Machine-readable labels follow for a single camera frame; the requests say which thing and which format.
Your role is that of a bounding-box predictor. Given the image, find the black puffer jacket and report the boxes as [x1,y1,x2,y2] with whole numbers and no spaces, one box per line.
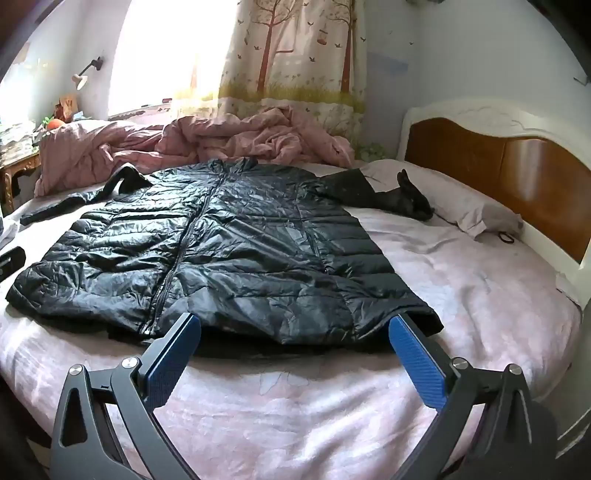
[6,157,445,358]

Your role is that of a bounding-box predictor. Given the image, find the pale pink pillow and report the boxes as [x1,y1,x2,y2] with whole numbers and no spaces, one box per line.
[360,159,525,240]

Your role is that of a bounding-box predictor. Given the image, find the tree print curtain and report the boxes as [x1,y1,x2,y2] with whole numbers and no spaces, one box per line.
[171,0,370,151]

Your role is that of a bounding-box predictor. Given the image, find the stack of books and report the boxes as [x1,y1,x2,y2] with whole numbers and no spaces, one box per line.
[0,121,38,162]

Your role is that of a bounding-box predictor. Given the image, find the bed with pink sheet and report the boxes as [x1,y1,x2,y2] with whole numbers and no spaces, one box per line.
[0,159,583,480]

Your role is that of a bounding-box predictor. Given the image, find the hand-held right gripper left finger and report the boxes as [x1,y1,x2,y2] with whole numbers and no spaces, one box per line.
[50,312,202,480]

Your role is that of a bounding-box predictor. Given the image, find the brown decorated box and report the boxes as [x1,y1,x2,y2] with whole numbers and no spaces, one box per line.
[55,93,79,121]

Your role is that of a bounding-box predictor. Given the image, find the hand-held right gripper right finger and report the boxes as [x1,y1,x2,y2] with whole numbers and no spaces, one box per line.
[389,314,546,480]

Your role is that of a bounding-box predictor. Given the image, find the carved wooden side table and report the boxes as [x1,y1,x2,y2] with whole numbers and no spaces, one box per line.
[0,154,41,217]

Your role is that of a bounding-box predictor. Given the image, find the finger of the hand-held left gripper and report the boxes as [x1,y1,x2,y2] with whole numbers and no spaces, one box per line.
[0,247,26,282]

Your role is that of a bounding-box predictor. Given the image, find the white wooden headboard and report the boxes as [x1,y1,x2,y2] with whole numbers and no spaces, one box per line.
[398,99,591,278]

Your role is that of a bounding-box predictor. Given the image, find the bright window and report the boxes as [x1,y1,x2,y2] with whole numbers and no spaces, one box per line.
[108,0,241,118]

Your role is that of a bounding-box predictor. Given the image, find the pink quilt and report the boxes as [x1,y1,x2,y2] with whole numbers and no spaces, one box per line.
[33,105,355,198]

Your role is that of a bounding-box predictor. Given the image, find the wall lamp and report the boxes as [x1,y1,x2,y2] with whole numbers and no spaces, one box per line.
[71,56,103,90]

